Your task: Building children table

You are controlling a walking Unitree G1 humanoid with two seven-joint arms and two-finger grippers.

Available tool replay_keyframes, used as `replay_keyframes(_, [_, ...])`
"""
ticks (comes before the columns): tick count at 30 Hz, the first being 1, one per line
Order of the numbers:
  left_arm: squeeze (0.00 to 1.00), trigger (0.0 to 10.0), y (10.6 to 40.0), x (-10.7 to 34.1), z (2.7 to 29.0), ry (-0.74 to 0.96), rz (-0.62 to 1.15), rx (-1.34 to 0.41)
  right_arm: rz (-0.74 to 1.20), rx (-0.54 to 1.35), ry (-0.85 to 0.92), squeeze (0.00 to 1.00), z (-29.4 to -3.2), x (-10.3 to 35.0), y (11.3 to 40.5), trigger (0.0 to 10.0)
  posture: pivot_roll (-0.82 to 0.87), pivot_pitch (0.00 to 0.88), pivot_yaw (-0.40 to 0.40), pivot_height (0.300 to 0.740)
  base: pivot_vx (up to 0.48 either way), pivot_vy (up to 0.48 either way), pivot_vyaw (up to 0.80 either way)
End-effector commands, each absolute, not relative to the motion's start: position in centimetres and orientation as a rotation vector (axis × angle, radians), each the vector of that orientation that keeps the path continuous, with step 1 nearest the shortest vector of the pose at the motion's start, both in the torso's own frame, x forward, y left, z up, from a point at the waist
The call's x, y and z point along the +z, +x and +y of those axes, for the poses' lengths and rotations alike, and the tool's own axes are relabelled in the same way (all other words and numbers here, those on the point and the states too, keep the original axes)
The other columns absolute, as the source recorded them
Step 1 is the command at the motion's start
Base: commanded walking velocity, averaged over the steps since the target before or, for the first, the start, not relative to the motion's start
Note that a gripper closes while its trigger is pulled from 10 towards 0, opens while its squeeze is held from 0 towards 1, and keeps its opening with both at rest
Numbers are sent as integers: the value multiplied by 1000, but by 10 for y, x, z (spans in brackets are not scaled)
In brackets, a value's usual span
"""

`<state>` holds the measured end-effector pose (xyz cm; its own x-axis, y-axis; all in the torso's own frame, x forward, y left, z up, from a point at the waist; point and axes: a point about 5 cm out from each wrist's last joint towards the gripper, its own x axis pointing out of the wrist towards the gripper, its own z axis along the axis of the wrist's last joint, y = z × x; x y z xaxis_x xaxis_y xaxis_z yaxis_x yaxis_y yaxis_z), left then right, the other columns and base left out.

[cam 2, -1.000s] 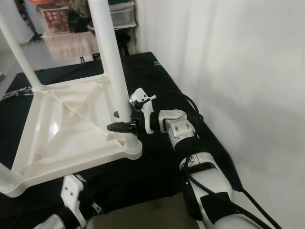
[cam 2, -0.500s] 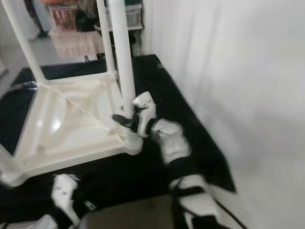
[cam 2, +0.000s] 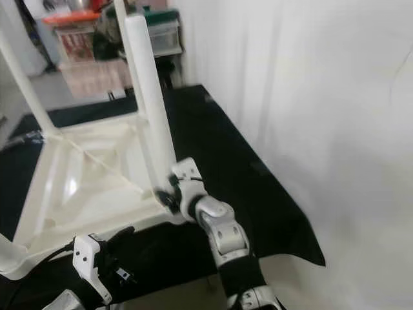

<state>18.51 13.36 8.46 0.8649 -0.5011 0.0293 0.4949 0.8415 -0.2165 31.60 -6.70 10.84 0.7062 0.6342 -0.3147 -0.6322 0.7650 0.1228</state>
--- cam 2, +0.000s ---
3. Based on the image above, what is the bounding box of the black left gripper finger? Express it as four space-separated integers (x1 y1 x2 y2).
106 226 137 250

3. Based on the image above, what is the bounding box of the white plastic table top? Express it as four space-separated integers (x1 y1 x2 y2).
0 112 185 281

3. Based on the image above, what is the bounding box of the black tablecloth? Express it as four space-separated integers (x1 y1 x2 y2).
0 84 327 308

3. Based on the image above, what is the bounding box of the beige cloth covered table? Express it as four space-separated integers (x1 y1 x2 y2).
61 60 134 98

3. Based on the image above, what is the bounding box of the clear container green lid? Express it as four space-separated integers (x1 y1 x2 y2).
145 9 182 58

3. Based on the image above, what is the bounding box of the black bag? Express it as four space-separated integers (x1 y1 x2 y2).
94 14 124 63

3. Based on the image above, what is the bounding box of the red printed cardboard box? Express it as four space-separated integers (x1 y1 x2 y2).
57 29 95 65

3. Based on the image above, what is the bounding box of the orange lid container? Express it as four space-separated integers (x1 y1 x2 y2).
42 10 101 27

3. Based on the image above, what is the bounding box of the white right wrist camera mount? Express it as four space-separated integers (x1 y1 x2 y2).
169 157 205 222

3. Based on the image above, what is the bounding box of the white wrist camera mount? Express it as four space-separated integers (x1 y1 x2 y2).
169 157 205 222
72 233 112 305

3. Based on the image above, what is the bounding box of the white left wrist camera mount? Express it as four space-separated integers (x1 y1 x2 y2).
72 233 112 305

